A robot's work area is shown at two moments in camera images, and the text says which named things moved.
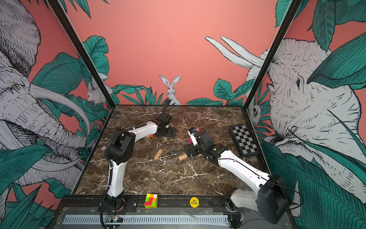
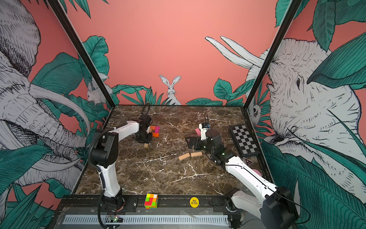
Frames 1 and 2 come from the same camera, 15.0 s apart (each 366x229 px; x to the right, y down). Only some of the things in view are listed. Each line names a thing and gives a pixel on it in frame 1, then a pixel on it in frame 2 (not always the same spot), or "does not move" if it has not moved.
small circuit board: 115,218 does not move
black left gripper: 170,134 -> 148,140
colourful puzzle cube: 151,202 does not move
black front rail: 167,203 does not move
